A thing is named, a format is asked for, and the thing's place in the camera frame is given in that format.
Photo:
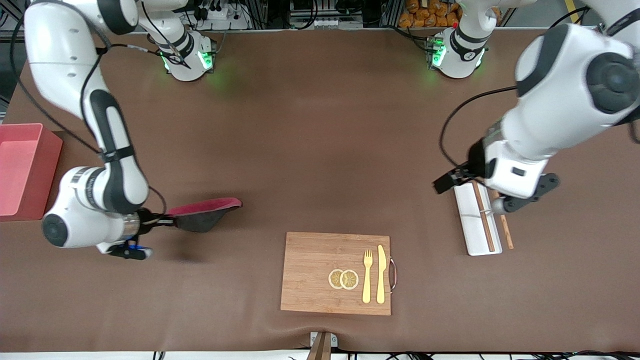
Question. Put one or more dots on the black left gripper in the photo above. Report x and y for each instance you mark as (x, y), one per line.
(474, 163)

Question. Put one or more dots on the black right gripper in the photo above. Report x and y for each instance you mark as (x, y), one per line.
(146, 219)

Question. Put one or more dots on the red and grey cloth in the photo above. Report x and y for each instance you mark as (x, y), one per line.
(205, 215)

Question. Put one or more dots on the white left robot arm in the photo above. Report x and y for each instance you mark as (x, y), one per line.
(565, 100)

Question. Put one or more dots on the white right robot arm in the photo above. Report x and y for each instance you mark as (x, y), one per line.
(110, 185)

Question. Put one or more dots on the small metal chopstick rest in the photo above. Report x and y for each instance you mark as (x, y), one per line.
(486, 212)

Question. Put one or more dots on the white rectangular tray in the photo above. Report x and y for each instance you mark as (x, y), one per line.
(472, 225)

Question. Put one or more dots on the yellow knife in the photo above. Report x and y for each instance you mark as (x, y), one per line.
(381, 275)

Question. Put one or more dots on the yellow fork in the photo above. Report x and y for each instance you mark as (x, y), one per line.
(367, 280)

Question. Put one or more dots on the lemon slice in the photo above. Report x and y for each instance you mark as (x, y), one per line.
(350, 280)
(334, 279)

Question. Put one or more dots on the pink plastic bin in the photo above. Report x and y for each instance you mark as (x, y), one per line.
(22, 170)

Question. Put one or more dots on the wooden cutting board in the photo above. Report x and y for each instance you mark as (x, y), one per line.
(315, 275)

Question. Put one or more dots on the bag of orange bread rolls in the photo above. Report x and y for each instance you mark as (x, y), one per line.
(425, 15)

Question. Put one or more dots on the brown wooden bar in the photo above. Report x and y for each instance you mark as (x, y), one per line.
(320, 350)

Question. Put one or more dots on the white connector block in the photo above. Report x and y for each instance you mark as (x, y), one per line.
(327, 23)

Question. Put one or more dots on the white power strip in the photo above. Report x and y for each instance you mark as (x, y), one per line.
(222, 12)

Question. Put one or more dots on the metal table bracket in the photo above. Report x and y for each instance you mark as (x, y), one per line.
(334, 340)

